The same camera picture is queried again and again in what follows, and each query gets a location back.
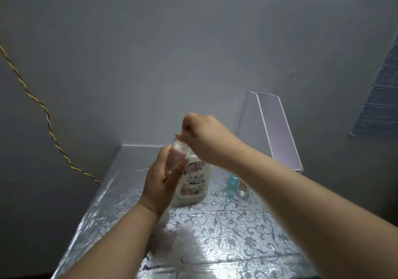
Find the person's right hand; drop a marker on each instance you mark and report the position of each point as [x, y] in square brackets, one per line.
[210, 138]

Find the person's left hand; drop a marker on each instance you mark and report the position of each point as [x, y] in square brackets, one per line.
[155, 188]

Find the person's left thumb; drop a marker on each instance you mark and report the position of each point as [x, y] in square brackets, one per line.
[178, 170]

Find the person's right fingers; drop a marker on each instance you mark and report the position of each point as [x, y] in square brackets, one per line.
[189, 129]

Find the small clear plastic bottle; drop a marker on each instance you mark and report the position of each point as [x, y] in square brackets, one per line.
[179, 150]

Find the person's right forearm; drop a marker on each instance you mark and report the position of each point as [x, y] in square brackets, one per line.
[311, 213]

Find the person's left forearm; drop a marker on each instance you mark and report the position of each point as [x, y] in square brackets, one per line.
[115, 247]

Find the white floral label detergent bottle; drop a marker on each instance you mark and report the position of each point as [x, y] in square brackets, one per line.
[196, 184]

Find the small teal bottle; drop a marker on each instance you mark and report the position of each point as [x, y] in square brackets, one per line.
[233, 183]

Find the small clear glass bottle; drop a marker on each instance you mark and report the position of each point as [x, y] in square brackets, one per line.
[244, 191]

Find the silver floral foil table cover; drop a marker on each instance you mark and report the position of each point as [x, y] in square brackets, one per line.
[230, 232]

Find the clear acrylic angled shelf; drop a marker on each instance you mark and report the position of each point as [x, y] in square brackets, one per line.
[276, 126]

